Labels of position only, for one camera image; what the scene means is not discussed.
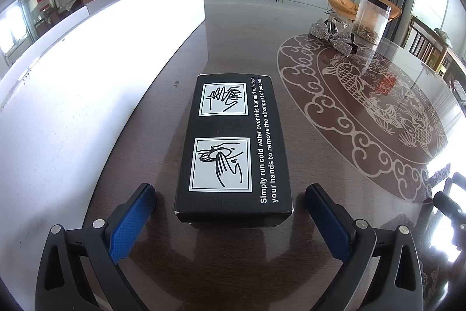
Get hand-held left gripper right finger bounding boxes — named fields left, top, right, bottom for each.
left=305, top=183, right=425, bottom=311

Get clear jar with black lid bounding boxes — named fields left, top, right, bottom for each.
left=351, top=0, right=393, bottom=44

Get clear claw hair clip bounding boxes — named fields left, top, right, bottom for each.
left=326, top=14, right=353, bottom=35

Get dark wooden chair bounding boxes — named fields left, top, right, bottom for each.
left=408, top=15, right=466, bottom=78

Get black cardboard box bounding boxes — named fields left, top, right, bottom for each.
left=174, top=74, right=294, bottom=227

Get dining table with chairs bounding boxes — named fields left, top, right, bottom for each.
left=33, top=0, right=97, bottom=36

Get white board panel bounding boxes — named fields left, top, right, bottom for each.
left=0, top=0, right=207, bottom=311

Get orange lounge chair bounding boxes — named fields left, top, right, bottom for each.
left=326, top=0, right=403, bottom=24

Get rhinestone bow hair clip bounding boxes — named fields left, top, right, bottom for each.
left=309, top=19, right=359, bottom=57

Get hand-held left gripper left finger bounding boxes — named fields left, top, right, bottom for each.
left=34, top=183, right=157, bottom=311

